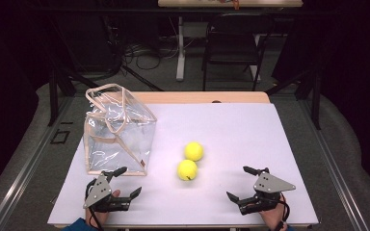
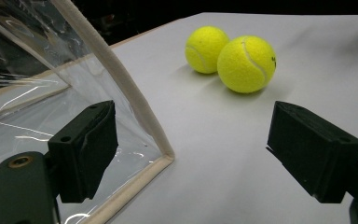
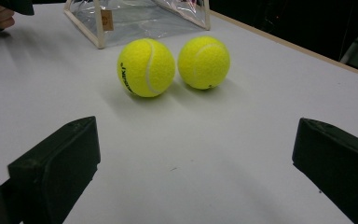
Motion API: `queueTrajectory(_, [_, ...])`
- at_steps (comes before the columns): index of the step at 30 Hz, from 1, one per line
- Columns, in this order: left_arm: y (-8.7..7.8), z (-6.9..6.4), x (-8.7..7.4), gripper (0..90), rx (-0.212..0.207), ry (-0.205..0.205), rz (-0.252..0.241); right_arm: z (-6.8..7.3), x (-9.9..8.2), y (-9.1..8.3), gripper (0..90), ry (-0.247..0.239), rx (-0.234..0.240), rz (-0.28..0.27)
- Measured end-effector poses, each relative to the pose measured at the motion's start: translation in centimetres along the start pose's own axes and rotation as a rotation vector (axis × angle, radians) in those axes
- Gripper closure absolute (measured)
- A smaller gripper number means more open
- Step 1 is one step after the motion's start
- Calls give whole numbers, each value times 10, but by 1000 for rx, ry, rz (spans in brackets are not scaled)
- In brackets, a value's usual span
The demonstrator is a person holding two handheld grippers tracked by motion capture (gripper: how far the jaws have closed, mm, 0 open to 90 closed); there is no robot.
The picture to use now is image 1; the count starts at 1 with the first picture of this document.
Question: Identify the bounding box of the person's right hand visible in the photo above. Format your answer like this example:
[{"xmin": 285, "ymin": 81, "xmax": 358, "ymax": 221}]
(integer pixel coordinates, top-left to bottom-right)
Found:
[{"xmin": 259, "ymin": 193, "xmax": 291, "ymax": 231}]

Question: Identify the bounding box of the wooden table with white legs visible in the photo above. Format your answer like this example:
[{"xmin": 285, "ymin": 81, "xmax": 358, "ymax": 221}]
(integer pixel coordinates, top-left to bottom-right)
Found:
[{"xmin": 157, "ymin": 0, "xmax": 304, "ymax": 83}]

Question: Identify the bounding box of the person's left hand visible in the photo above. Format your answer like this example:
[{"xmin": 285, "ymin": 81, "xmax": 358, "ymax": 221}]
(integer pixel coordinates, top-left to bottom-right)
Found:
[{"xmin": 85, "ymin": 189, "xmax": 121, "ymax": 229}]

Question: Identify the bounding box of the yellow tennis ball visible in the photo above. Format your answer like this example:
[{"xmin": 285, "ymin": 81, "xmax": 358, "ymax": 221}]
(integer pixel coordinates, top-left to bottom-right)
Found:
[
  {"xmin": 184, "ymin": 141, "xmax": 204, "ymax": 162},
  {"xmin": 176, "ymin": 159, "xmax": 198, "ymax": 182}
]

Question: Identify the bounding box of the black metal stand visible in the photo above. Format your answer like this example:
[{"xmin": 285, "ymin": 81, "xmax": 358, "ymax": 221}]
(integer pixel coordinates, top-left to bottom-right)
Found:
[
  {"xmin": 47, "ymin": 64, "xmax": 78, "ymax": 127},
  {"xmin": 264, "ymin": 68, "xmax": 322, "ymax": 131}
]

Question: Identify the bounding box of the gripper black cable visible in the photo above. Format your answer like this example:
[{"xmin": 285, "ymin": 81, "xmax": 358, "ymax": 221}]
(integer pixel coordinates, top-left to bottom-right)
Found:
[
  {"xmin": 84, "ymin": 178, "xmax": 105, "ymax": 231},
  {"xmin": 269, "ymin": 192, "xmax": 292, "ymax": 231}
]

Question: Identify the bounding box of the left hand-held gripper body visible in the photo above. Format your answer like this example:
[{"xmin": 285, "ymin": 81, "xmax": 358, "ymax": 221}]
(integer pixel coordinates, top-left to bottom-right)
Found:
[{"xmin": 82, "ymin": 172, "xmax": 132, "ymax": 214}]

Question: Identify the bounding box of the black folding chair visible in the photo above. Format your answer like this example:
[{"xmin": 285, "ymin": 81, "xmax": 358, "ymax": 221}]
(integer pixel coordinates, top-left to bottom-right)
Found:
[{"xmin": 201, "ymin": 13, "xmax": 276, "ymax": 92}]

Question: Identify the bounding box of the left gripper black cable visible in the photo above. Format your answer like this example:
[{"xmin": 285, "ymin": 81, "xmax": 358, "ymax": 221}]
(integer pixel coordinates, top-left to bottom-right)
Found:
[{"xmin": 84, "ymin": 178, "xmax": 105, "ymax": 231}]

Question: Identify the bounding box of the clear plastic tote bag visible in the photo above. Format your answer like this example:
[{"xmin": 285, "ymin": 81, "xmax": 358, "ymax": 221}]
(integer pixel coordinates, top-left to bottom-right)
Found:
[{"xmin": 83, "ymin": 83, "xmax": 158, "ymax": 177}]

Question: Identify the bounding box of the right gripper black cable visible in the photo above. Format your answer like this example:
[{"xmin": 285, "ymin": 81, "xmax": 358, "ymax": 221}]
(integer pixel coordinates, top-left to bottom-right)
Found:
[{"xmin": 269, "ymin": 192, "xmax": 292, "ymax": 231}]

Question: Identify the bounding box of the bundle of black floor cables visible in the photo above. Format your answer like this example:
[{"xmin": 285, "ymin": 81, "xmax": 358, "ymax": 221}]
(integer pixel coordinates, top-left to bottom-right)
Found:
[{"xmin": 121, "ymin": 39, "xmax": 178, "ymax": 71}]

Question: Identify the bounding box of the aluminium floor rail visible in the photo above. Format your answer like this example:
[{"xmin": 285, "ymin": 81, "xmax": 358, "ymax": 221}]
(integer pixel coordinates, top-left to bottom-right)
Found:
[
  {"xmin": 302, "ymin": 99, "xmax": 369, "ymax": 231},
  {"xmin": 0, "ymin": 95, "xmax": 75, "ymax": 231}
]

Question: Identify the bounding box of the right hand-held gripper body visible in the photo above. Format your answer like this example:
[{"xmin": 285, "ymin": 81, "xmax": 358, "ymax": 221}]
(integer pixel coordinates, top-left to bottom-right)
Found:
[{"xmin": 238, "ymin": 171, "xmax": 297, "ymax": 217}]

